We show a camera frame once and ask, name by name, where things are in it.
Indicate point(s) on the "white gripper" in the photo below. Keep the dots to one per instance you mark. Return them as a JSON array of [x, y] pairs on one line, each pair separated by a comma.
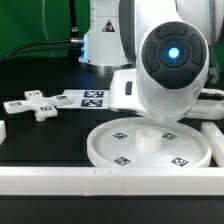
[[209, 105]]

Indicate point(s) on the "white round table top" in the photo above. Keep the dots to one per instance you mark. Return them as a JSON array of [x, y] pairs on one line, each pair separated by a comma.
[[138, 142]]

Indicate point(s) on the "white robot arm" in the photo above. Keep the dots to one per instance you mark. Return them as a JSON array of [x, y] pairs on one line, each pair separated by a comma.
[[159, 52]]

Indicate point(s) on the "white right fence bar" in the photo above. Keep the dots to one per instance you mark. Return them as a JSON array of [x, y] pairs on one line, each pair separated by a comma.
[[216, 139]]

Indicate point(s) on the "white fence bar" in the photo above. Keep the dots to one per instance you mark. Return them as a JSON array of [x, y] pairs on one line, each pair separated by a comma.
[[2, 131], [216, 139], [90, 181]]

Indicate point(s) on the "white marker plate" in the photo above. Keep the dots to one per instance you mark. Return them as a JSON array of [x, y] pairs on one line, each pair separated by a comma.
[[88, 99]]

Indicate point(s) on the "white cross-shaped table base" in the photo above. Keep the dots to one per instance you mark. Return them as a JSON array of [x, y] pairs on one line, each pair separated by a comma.
[[43, 107]]

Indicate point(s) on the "white front fence bar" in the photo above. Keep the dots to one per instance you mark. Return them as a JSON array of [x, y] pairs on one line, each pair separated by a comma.
[[90, 181]]

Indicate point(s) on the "white left fence bar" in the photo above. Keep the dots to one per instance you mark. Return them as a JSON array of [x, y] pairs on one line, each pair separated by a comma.
[[2, 131]]

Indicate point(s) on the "black vertical cable connector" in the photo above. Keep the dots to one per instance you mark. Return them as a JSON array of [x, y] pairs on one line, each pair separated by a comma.
[[73, 19]]

